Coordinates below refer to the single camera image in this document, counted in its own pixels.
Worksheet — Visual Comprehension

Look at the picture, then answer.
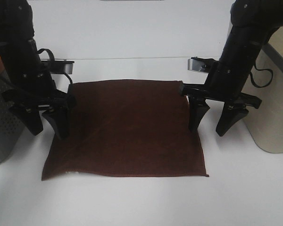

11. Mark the beige basket grey rim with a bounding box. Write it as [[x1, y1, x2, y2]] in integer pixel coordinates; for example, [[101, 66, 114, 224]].
[[243, 27, 283, 153]]

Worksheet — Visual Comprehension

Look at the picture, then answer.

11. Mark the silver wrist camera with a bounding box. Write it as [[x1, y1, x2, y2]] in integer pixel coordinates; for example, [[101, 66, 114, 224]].
[[187, 57, 218, 73], [41, 60, 75, 74]]

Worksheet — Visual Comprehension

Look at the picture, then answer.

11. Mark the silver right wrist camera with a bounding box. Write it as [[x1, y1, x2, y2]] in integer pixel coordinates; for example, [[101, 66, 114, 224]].
[[187, 57, 218, 73]]

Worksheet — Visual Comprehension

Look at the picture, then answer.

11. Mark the brown towel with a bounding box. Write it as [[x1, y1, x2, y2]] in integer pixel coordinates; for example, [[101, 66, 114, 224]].
[[42, 80, 207, 180]]

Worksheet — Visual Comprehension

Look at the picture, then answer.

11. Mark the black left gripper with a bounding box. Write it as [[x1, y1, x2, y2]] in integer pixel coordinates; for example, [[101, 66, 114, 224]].
[[2, 70, 76, 140]]

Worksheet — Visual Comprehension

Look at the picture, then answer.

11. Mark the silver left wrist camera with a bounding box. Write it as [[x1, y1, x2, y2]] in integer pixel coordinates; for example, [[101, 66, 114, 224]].
[[41, 60, 75, 74]]

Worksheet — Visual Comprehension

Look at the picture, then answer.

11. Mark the grey perforated basket orange rim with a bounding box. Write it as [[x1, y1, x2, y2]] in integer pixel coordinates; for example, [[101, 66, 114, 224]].
[[0, 37, 26, 166]]

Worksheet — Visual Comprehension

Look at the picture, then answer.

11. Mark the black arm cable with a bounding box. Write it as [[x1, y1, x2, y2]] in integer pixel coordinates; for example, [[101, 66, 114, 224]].
[[249, 58, 274, 88], [36, 48, 74, 85]]

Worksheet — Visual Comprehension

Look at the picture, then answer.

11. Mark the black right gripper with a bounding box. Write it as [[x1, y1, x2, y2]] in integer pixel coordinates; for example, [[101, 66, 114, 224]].
[[179, 62, 261, 136]]

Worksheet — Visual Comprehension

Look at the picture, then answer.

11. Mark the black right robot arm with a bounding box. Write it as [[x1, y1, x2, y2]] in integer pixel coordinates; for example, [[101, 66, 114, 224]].
[[180, 0, 283, 136]]

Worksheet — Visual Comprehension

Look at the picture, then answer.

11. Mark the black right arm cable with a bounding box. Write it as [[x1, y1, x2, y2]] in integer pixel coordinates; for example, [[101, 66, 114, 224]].
[[249, 58, 274, 88]]

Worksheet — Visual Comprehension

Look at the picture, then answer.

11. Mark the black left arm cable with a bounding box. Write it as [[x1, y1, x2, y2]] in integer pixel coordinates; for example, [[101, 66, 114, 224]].
[[36, 48, 74, 85]]

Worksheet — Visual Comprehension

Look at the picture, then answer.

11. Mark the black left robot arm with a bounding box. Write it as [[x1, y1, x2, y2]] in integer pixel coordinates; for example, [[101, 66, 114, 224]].
[[0, 0, 76, 139]]

